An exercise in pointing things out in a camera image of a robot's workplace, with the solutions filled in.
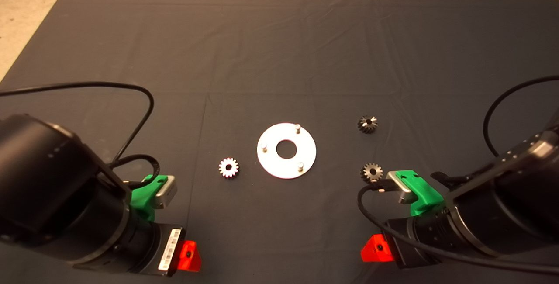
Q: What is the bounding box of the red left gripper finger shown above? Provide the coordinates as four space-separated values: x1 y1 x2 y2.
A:
174 240 202 273

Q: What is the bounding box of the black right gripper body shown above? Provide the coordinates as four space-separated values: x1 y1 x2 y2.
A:
383 218 431 271

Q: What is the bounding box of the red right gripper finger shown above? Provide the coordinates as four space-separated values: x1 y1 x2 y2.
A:
361 234 395 263

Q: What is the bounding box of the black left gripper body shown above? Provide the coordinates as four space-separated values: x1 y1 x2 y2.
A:
132 222 186 278

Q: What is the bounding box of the small steel planetary gear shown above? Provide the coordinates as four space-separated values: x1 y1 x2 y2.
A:
358 115 379 134
218 157 240 179
360 163 383 184

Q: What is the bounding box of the round metal carrier plate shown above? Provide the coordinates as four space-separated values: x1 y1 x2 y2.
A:
257 123 317 180

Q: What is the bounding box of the dark grey table cloth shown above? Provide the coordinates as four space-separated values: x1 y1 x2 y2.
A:
0 0 559 284

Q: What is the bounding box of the green left camera mount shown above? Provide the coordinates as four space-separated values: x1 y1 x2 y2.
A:
130 174 169 222

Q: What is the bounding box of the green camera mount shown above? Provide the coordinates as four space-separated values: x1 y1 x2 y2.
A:
130 174 169 222
395 170 444 217

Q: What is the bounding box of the green right camera mount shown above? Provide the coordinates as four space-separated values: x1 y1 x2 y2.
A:
395 170 444 217

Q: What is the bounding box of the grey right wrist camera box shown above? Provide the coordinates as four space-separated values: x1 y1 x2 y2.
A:
386 171 415 205

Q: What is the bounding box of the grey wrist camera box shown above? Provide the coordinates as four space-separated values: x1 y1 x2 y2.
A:
386 171 415 205
154 176 178 209

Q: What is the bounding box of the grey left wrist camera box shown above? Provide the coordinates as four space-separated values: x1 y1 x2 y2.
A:
154 176 178 209

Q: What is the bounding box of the thin black right camera cable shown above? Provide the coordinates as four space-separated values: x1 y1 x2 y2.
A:
357 76 559 274

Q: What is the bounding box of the thin black camera cable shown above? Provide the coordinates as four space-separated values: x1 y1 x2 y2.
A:
357 76 559 274
0 82 161 188

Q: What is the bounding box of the thin black left camera cable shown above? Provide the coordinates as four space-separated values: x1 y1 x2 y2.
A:
0 82 161 188

